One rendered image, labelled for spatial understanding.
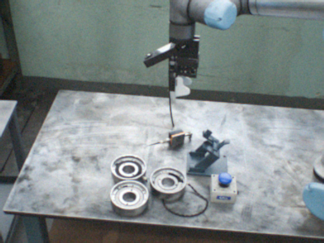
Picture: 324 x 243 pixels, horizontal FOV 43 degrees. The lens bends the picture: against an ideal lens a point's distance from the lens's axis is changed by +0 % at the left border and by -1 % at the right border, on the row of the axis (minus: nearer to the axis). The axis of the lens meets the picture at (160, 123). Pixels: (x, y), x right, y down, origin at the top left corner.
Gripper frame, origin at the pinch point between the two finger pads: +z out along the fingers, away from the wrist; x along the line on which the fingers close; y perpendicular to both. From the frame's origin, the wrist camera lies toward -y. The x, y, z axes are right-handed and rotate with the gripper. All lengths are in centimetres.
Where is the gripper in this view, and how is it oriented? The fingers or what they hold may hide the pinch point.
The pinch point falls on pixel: (173, 95)
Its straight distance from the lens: 130.4
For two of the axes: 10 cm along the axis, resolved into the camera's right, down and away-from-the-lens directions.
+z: -0.1, 8.2, 5.7
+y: 9.9, 0.9, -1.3
